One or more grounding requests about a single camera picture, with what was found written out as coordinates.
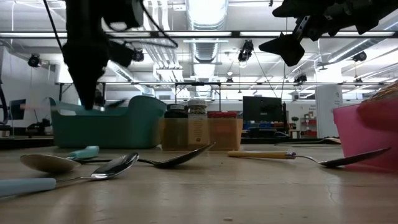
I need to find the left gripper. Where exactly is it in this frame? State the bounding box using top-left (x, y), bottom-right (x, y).
top-left (62, 40), bottom-right (135, 110)

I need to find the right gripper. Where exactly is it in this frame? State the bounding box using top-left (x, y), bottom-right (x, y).
top-left (259, 0), bottom-right (369, 67)

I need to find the green-label glass spice jar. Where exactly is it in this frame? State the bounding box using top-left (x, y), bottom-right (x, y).
top-left (166, 103), bottom-right (188, 113)

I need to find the smoked paprika tin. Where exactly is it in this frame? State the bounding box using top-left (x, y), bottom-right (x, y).
top-left (207, 111), bottom-right (239, 151)

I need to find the white-label bagel spice jar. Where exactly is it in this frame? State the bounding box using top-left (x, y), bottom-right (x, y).
top-left (187, 98), bottom-right (208, 147)

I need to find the person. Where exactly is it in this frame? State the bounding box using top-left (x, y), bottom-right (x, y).
top-left (93, 88), bottom-right (105, 106)

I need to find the green plastic bin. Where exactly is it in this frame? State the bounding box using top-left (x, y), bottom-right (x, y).
top-left (49, 95), bottom-right (167, 149)

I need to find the black computer monitor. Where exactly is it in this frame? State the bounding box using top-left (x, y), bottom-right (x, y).
top-left (9, 98), bottom-right (27, 121)

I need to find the large black screen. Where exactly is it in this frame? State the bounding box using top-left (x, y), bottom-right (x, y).
top-left (243, 95), bottom-right (284, 124)

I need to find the red storage shelf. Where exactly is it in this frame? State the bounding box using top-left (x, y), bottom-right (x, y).
top-left (300, 111), bottom-right (318, 138)

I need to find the black metal spoon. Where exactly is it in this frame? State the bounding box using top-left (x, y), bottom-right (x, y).
top-left (76, 142), bottom-right (216, 170)

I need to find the pink plastic tray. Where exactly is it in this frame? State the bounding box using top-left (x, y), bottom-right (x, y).
top-left (333, 96), bottom-right (398, 171)

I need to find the orange translucent plastic bin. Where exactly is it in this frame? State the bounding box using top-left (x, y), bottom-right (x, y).
top-left (159, 117), bottom-right (244, 151)

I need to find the looped black cable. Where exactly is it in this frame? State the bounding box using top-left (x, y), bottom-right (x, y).
top-left (42, 0), bottom-right (65, 52)

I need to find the teal-handled spoon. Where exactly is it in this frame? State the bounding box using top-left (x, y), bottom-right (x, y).
top-left (19, 145), bottom-right (100, 174)

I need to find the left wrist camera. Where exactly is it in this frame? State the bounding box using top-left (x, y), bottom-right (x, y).
top-left (102, 0), bottom-right (144, 31)

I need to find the long black cable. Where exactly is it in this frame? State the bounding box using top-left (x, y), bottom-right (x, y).
top-left (0, 81), bottom-right (9, 126)

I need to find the light-blue-handled spoon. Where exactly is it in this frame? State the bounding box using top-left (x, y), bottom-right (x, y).
top-left (0, 152), bottom-right (141, 197)

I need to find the yellow-handled spoon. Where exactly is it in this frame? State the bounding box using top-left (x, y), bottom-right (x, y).
top-left (226, 147), bottom-right (391, 169)

